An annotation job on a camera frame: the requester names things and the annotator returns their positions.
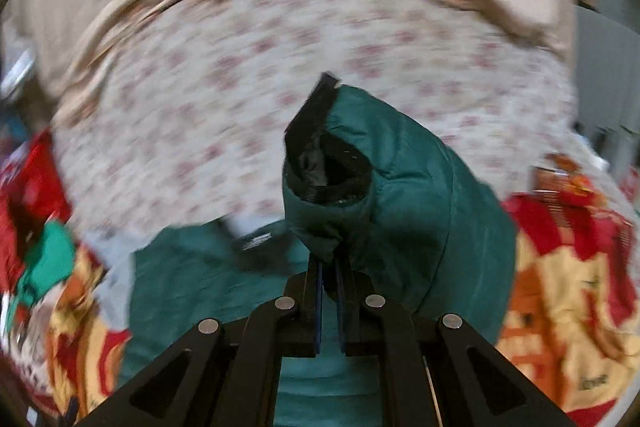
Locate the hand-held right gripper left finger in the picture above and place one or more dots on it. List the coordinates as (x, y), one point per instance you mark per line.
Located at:
(314, 307)

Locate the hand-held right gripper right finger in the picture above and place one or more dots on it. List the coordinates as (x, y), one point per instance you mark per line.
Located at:
(345, 307)

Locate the dark green padded jacket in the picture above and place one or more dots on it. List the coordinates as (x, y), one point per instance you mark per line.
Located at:
(400, 217)

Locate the red and yellow printed blanket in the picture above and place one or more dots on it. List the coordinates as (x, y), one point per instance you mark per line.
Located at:
(565, 287)

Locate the floral print bed sheet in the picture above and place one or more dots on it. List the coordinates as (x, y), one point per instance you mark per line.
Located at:
(310, 72)

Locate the grey cabinet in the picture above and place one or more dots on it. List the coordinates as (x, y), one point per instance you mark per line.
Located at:
(607, 72)

